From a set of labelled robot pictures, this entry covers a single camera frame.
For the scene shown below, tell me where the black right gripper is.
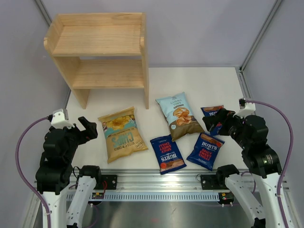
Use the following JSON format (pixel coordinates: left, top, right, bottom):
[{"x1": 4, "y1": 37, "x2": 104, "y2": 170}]
[{"x1": 202, "y1": 107, "x2": 250, "y2": 149}]

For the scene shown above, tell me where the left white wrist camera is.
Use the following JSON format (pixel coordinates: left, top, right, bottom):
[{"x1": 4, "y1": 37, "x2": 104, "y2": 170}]
[{"x1": 51, "y1": 108, "x2": 75, "y2": 129}]

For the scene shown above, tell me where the aluminium mounting rail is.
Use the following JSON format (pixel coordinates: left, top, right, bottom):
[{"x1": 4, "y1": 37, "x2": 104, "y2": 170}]
[{"x1": 101, "y1": 169, "x2": 216, "y2": 192}]

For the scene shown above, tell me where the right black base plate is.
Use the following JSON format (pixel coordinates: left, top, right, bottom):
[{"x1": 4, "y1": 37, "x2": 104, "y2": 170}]
[{"x1": 196, "y1": 174, "x2": 228, "y2": 190}]

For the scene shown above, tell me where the yellow kettle chips bag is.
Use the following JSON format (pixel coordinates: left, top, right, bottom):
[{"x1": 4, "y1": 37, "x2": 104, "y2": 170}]
[{"x1": 98, "y1": 107, "x2": 148, "y2": 163}]

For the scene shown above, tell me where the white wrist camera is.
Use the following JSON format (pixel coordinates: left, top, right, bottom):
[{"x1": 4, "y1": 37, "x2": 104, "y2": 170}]
[
  {"x1": 234, "y1": 98, "x2": 256, "y2": 118},
  {"x1": 51, "y1": 108, "x2": 75, "y2": 129}
]

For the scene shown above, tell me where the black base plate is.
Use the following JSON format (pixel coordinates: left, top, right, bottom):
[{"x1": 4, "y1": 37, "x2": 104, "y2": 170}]
[
  {"x1": 196, "y1": 174, "x2": 228, "y2": 190},
  {"x1": 94, "y1": 174, "x2": 117, "y2": 190}
]

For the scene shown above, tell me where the blue Burts bag middle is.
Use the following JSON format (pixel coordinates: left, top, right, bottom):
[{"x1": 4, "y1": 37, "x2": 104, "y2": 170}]
[{"x1": 186, "y1": 133, "x2": 225, "y2": 171}]

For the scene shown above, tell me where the blue Burts bag left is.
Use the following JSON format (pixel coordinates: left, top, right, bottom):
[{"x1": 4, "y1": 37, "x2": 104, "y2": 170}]
[{"x1": 150, "y1": 134, "x2": 187, "y2": 175}]

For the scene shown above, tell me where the left aluminium frame post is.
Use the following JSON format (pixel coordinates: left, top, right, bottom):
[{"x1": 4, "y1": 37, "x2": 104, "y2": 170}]
[{"x1": 33, "y1": 0, "x2": 52, "y2": 26}]

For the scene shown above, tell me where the aluminium frame post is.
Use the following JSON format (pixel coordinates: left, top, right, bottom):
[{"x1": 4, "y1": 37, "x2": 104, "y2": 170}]
[
  {"x1": 33, "y1": 0, "x2": 52, "y2": 26},
  {"x1": 239, "y1": 0, "x2": 284, "y2": 73}
]

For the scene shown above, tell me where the white slotted cable duct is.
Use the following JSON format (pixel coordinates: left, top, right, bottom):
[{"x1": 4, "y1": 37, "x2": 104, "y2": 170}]
[{"x1": 64, "y1": 192, "x2": 235, "y2": 200}]

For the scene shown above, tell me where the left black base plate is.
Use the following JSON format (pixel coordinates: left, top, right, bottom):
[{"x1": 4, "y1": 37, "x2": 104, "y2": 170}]
[{"x1": 94, "y1": 174, "x2": 117, "y2": 190}]

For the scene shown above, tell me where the blue burts bag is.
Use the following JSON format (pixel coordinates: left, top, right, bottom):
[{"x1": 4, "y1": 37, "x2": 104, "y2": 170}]
[
  {"x1": 201, "y1": 105, "x2": 224, "y2": 136},
  {"x1": 186, "y1": 133, "x2": 225, "y2": 171},
  {"x1": 150, "y1": 134, "x2": 187, "y2": 175}
]

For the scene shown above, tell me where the blue Burts bag right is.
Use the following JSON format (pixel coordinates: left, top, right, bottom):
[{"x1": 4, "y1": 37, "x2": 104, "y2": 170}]
[{"x1": 201, "y1": 105, "x2": 224, "y2": 136}]

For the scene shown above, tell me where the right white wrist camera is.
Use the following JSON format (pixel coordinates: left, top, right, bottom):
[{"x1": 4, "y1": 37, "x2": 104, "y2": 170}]
[{"x1": 234, "y1": 98, "x2": 256, "y2": 118}]

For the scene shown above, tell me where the right aluminium frame post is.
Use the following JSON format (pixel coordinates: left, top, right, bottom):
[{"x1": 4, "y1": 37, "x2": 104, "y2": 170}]
[{"x1": 239, "y1": 0, "x2": 284, "y2": 73}]

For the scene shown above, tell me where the light blue cassava chips bag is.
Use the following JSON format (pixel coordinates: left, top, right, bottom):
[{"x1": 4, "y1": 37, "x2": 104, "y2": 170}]
[{"x1": 155, "y1": 92, "x2": 204, "y2": 142}]

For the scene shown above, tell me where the wooden two-tier shelf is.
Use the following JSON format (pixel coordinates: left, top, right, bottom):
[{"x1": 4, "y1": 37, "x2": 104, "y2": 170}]
[{"x1": 44, "y1": 12, "x2": 149, "y2": 108}]

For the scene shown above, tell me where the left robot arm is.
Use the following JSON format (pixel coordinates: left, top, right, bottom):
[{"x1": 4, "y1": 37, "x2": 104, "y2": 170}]
[{"x1": 36, "y1": 116, "x2": 103, "y2": 228}]

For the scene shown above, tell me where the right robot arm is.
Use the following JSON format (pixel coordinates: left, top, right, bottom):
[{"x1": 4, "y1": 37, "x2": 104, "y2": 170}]
[{"x1": 202, "y1": 108, "x2": 293, "y2": 228}]

